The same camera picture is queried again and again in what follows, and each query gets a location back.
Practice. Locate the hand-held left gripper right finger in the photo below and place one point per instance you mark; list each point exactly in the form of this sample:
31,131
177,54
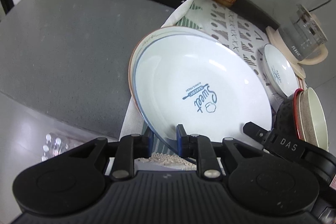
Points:
181,141

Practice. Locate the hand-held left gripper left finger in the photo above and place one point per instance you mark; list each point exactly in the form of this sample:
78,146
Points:
150,145

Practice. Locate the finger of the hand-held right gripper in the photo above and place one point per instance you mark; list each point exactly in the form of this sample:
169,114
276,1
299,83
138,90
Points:
286,146

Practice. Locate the red and black bowl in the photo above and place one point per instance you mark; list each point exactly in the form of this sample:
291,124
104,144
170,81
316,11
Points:
286,116

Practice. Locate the pale green bowl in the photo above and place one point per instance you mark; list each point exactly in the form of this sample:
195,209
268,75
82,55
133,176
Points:
316,119

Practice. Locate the white plate blue print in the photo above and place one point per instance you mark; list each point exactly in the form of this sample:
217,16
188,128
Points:
199,77

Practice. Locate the small white plate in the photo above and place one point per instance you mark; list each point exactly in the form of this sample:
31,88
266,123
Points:
278,69

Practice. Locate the large white flower plate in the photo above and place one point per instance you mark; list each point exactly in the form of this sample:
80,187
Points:
136,56

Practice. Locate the pack of water bottles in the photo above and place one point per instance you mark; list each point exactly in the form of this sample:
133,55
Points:
53,146

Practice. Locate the patterned tasselled cloth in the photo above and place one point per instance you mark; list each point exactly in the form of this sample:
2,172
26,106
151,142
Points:
231,24

